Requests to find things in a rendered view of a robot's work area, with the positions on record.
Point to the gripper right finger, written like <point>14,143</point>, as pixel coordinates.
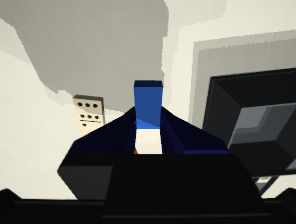
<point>186,138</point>

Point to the cream domino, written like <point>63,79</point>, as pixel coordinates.
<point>90,112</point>

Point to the black rack of three bins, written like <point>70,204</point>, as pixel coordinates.
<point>255,115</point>

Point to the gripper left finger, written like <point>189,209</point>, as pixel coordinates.
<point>110,137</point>

